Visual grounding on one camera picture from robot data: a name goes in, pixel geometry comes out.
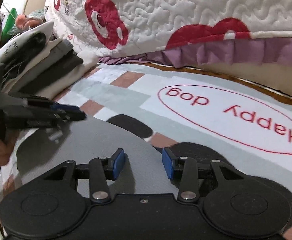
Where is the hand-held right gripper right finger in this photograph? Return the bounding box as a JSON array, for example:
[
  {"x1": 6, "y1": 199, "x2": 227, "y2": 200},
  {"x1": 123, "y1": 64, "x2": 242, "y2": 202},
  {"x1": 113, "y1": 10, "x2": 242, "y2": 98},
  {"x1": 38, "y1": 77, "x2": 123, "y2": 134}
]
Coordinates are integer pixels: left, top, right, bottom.
[{"x1": 162, "y1": 147, "x2": 240, "y2": 203}]

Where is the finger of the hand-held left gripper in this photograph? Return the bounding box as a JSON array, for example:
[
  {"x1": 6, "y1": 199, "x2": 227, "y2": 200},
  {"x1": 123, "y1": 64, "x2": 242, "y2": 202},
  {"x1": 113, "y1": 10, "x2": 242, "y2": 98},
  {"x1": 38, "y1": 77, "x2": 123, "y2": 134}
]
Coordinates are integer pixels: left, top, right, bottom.
[
  {"x1": 23, "y1": 109, "x2": 87, "y2": 128},
  {"x1": 8, "y1": 93, "x2": 82, "y2": 115}
]

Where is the grey waffle-knit shirt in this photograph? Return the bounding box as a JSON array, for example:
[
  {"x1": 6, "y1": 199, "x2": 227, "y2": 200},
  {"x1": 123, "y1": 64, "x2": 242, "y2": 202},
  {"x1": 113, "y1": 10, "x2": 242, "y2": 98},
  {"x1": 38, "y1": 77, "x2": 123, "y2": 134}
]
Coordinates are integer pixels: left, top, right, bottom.
[{"x1": 16, "y1": 117, "x2": 162, "y2": 199}]

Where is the person's left hand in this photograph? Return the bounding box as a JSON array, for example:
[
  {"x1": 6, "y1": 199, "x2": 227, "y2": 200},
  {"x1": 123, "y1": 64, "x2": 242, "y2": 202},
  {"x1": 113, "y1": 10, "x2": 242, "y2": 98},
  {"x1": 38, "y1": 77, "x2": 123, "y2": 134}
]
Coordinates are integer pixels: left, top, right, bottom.
[{"x1": 0, "y1": 132, "x2": 16, "y2": 167}]

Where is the pink plush toy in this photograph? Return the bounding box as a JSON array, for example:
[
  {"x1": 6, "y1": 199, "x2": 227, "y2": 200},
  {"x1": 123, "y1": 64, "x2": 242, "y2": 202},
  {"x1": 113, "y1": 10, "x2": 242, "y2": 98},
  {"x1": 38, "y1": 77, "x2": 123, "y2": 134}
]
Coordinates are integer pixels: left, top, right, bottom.
[{"x1": 16, "y1": 13, "x2": 45, "y2": 31}]

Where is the white bear print quilt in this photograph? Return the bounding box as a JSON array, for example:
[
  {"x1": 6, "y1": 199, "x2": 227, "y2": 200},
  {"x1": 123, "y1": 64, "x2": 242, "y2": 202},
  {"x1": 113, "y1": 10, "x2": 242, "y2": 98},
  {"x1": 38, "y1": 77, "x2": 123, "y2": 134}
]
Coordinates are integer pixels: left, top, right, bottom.
[{"x1": 44, "y1": 0, "x2": 292, "y2": 68}]

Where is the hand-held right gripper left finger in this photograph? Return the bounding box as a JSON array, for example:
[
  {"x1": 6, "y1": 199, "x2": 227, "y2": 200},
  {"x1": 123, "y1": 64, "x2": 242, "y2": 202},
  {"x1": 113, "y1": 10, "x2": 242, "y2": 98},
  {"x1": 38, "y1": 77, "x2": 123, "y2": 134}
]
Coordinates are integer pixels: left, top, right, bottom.
[{"x1": 43, "y1": 148, "x2": 125, "y2": 203}]

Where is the green plastic bag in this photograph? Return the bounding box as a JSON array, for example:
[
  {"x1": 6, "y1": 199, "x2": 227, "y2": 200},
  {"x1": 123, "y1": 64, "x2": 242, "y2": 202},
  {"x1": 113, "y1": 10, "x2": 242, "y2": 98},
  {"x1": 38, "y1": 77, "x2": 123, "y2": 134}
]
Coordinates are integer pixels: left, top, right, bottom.
[{"x1": 1, "y1": 7, "x2": 18, "y2": 42}]

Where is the stack of folded clothes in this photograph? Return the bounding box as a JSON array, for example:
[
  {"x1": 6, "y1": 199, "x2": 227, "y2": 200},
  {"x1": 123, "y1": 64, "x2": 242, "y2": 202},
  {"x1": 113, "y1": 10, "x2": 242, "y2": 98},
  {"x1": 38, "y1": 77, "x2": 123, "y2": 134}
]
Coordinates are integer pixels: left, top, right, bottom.
[{"x1": 0, "y1": 21, "x2": 99, "y2": 101}]

